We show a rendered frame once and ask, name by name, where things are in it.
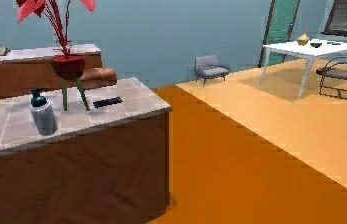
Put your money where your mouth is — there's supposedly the white table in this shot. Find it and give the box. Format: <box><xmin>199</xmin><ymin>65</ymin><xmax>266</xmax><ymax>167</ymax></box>
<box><xmin>258</xmin><ymin>39</ymin><xmax>347</xmax><ymax>100</ymax></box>

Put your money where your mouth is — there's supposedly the teal room door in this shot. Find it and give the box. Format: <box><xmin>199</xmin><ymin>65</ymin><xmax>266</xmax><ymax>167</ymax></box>
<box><xmin>257</xmin><ymin>0</ymin><xmax>302</xmax><ymax>69</ymax></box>

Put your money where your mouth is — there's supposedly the red house plant in pot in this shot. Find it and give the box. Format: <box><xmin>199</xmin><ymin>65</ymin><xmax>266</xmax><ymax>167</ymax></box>
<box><xmin>0</xmin><ymin>0</ymin><xmax>97</xmax><ymax>112</ymax></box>

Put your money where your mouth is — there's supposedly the grey soap dispenser bottle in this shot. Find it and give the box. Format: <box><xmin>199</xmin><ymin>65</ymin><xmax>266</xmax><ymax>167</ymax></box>
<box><xmin>29</xmin><ymin>87</ymin><xmax>59</xmax><ymax>137</ymax></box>

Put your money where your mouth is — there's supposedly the brown sideboard with pale top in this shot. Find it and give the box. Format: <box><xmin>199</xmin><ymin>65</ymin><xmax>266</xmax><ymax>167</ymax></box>
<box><xmin>0</xmin><ymin>43</ymin><xmax>103</xmax><ymax>103</ymax></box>

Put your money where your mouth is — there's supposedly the grey armchair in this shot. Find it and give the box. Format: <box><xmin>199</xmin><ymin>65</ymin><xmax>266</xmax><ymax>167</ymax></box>
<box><xmin>193</xmin><ymin>54</ymin><xmax>232</xmax><ymax>87</ymax></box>

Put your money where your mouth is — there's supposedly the grey chair with black frame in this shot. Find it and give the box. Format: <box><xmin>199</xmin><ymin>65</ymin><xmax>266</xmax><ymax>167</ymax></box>
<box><xmin>315</xmin><ymin>52</ymin><xmax>347</xmax><ymax>101</ymax></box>

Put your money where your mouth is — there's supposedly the yellow vase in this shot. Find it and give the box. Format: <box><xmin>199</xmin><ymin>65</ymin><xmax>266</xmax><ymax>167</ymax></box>
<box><xmin>296</xmin><ymin>28</ymin><xmax>311</xmax><ymax>47</ymax></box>

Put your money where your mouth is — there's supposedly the black remote control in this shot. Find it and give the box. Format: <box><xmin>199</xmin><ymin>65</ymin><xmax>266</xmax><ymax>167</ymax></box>
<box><xmin>92</xmin><ymin>96</ymin><xmax>124</xmax><ymax>109</ymax></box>

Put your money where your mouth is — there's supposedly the brown cushioned seat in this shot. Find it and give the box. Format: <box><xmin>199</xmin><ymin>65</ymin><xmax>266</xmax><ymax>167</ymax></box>
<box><xmin>79</xmin><ymin>67</ymin><xmax>118</xmax><ymax>91</ymax></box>

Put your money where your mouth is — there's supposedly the dark framed picture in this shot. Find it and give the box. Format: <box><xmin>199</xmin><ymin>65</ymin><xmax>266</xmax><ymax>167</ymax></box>
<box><xmin>321</xmin><ymin>0</ymin><xmax>347</xmax><ymax>39</ymax></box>

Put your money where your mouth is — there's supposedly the grey stone lump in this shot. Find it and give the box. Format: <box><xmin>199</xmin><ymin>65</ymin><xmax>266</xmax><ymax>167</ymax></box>
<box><xmin>0</xmin><ymin>45</ymin><xmax>12</xmax><ymax>58</ymax></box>

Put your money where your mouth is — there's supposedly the brown counter with tiled top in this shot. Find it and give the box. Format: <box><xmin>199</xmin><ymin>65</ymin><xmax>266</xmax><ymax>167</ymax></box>
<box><xmin>0</xmin><ymin>76</ymin><xmax>172</xmax><ymax>224</ymax></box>

